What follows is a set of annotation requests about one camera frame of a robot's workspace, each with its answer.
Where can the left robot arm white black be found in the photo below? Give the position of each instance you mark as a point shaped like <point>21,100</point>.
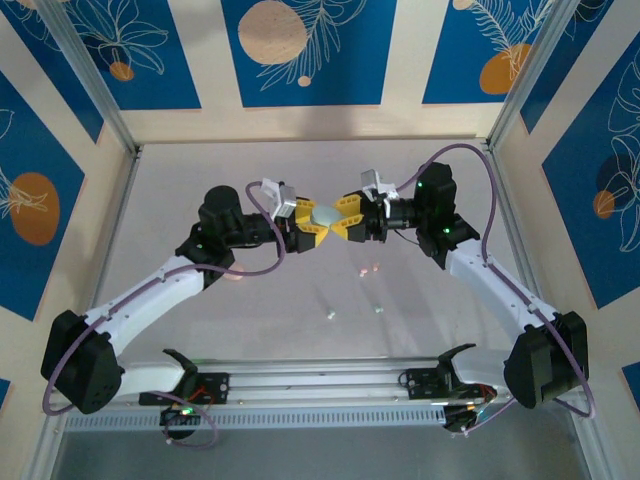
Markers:
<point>150,295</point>

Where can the aluminium table side rail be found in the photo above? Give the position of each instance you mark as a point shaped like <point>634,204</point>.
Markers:
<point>120,210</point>
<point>513,225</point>

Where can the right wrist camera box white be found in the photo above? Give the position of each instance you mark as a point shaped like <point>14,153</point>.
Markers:
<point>371,179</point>

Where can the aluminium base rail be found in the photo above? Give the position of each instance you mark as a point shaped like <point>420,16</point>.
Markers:
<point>320,385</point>

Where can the pale mint earbud charging case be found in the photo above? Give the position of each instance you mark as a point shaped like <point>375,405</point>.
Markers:
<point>325,216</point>

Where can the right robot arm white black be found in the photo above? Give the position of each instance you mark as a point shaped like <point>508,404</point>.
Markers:
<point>500,290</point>

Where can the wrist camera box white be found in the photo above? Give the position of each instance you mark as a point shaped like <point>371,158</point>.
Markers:
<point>285,202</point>
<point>371,179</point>

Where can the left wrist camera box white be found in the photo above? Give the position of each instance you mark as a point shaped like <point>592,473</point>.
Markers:
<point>285,202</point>

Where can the aluminium frame post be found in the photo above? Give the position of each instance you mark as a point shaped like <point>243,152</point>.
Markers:
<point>542,75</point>
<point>95,85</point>

